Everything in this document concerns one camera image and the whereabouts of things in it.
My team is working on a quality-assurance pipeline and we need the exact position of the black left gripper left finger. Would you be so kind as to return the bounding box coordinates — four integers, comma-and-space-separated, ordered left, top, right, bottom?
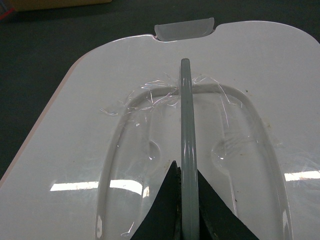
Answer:
131, 161, 183, 240

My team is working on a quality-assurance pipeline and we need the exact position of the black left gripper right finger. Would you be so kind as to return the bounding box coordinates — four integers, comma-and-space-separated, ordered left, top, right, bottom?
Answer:
197, 172, 258, 240

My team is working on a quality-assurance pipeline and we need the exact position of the white box lid grey handle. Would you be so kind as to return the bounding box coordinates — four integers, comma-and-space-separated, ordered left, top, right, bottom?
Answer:
0, 21, 320, 240

